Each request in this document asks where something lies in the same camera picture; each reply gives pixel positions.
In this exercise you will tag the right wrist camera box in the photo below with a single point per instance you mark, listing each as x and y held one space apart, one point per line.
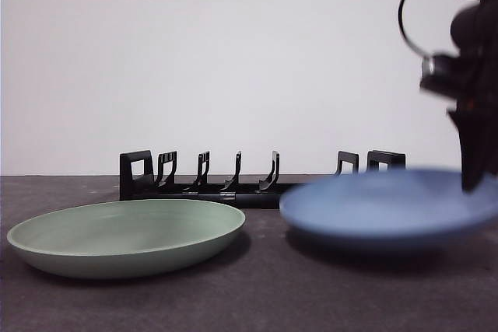
439 73

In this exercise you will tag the black plastic plate rack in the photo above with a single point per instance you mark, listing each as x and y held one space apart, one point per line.
257 200

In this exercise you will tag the green round plate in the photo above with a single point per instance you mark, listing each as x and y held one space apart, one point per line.
116 231

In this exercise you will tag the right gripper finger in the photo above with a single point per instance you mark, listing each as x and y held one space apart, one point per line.
483 145
468 153

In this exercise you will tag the blue round plate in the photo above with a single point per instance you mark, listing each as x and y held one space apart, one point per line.
369 211

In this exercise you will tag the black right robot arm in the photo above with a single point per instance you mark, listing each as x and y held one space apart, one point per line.
467 25

